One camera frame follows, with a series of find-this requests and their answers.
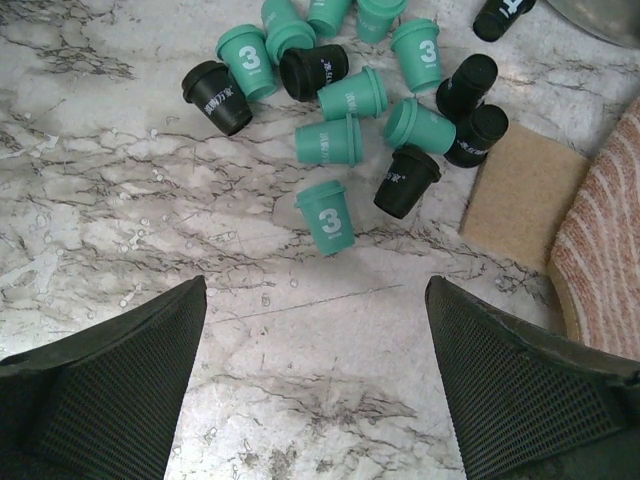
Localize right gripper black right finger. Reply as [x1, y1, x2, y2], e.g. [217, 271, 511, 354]
[425, 276, 639, 479]

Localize green coffee capsule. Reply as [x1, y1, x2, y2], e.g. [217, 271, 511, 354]
[317, 66, 389, 121]
[383, 97, 456, 155]
[261, 0, 316, 65]
[391, 18, 443, 93]
[294, 180, 355, 255]
[294, 114, 364, 167]

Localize black capsule number four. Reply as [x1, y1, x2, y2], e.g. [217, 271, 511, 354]
[472, 0, 536, 42]

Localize brown sponge pad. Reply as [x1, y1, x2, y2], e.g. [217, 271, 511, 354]
[459, 123, 590, 273]

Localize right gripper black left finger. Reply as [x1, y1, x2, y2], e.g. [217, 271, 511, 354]
[1, 276, 207, 479]

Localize green capsule number three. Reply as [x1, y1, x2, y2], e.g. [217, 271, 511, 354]
[216, 24, 278, 102]

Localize black coffee capsule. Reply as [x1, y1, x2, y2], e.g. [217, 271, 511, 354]
[279, 44, 349, 102]
[444, 105, 509, 168]
[436, 54, 498, 123]
[374, 144, 441, 219]
[181, 60, 253, 137]

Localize stainless steel pan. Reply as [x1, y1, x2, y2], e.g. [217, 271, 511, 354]
[548, 0, 640, 49]

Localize pink striped cloth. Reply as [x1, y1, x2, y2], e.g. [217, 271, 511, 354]
[548, 102, 639, 360]

